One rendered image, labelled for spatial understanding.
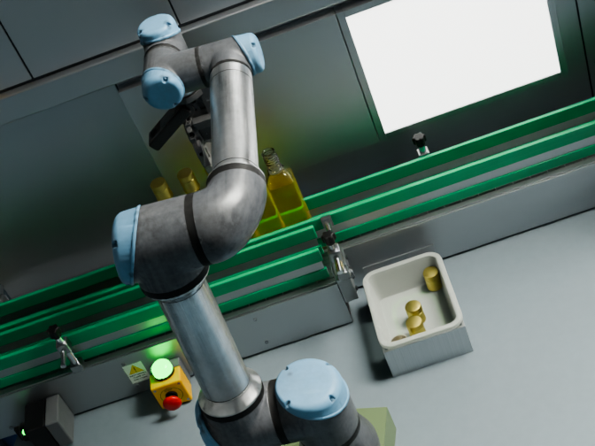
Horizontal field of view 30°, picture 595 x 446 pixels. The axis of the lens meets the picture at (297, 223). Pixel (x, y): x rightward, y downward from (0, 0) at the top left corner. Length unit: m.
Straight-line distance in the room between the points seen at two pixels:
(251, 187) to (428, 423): 0.70
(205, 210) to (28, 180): 0.87
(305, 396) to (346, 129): 0.72
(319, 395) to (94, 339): 0.65
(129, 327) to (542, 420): 0.87
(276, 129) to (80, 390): 0.71
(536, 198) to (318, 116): 0.50
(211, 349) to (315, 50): 0.74
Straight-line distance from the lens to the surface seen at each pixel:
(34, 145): 2.42
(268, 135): 2.39
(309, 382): 1.93
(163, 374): 2.37
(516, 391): 2.19
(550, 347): 2.25
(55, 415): 2.44
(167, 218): 1.69
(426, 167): 2.41
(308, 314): 2.36
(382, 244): 2.39
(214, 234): 1.67
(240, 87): 1.89
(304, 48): 2.29
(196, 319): 1.79
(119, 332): 2.38
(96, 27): 2.27
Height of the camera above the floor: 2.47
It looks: 40 degrees down
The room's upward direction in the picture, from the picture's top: 24 degrees counter-clockwise
